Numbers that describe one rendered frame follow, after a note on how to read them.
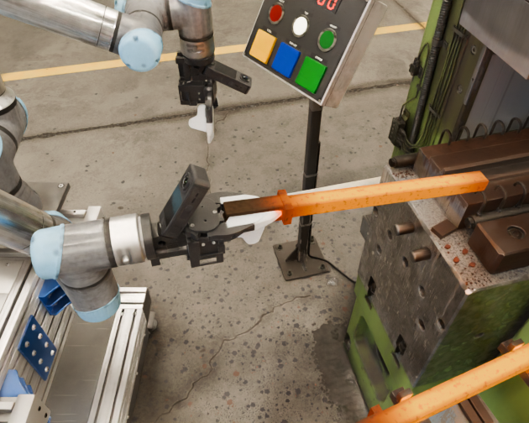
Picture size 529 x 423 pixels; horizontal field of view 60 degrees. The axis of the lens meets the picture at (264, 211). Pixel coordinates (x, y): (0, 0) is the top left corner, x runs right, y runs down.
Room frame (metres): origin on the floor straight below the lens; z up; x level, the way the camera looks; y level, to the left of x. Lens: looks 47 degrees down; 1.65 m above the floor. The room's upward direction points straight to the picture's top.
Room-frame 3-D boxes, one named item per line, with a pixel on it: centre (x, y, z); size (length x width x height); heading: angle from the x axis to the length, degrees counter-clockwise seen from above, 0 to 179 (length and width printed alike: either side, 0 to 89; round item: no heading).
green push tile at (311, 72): (1.10, -0.12, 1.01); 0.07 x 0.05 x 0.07; 39
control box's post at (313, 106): (1.25, -0.16, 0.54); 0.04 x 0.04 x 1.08; 14
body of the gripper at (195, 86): (0.97, 0.16, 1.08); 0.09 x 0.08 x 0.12; 89
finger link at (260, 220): (0.47, 0.02, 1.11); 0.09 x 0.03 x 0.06; 102
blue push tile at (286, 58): (1.17, -0.06, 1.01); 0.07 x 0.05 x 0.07; 39
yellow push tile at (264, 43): (1.25, 0.00, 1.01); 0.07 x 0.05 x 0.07; 39
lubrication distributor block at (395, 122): (1.12, -0.41, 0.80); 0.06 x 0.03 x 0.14; 14
